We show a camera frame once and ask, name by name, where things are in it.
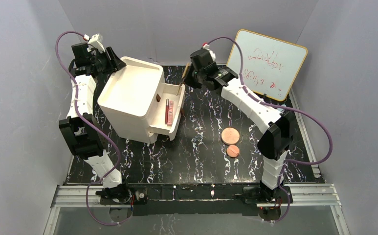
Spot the white three-drawer organizer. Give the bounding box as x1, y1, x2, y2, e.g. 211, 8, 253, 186
97, 56, 164, 143

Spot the white drawer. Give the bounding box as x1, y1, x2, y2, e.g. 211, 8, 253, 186
149, 83, 185, 141

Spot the red lip gloss tube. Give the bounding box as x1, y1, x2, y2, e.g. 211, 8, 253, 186
165, 99, 170, 124

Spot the large round pink compact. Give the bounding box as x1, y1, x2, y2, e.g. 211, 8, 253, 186
221, 127, 240, 145

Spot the small round pink compact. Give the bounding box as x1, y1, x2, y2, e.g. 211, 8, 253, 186
226, 145, 240, 158

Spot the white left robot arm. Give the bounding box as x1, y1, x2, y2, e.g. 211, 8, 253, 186
59, 41, 126, 188

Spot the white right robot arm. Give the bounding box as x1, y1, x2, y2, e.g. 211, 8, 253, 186
184, 48, 296, 190

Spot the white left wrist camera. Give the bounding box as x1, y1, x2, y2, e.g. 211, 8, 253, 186
83, 33, 106, 53

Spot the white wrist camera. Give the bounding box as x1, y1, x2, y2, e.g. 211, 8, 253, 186
202, 43, 216, 61
83, 33, 106, 53

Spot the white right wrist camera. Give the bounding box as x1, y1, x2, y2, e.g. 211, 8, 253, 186
202, 43, 216, 61

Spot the brown middle drawer handle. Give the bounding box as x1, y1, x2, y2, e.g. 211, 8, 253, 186
180, 109, 186, 117

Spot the whiteboard with yellow frame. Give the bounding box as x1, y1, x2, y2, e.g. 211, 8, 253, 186
226, 29, 308, 101

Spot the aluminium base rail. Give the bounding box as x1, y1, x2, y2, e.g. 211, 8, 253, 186
52, 183, 342, 208

